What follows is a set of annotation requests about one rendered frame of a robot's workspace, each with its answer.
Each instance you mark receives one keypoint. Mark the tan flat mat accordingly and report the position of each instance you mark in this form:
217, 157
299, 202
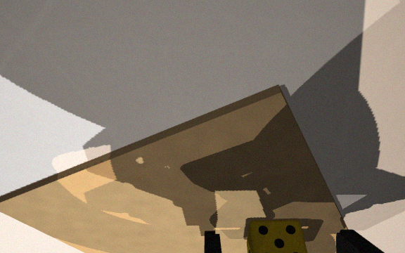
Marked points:
247, 161

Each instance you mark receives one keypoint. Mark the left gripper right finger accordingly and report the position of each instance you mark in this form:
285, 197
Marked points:
349, 241

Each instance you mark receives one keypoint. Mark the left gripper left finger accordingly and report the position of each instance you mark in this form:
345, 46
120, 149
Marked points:
212, 242

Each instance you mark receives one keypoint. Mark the yellow die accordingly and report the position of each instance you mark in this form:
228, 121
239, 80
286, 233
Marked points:
275, 236

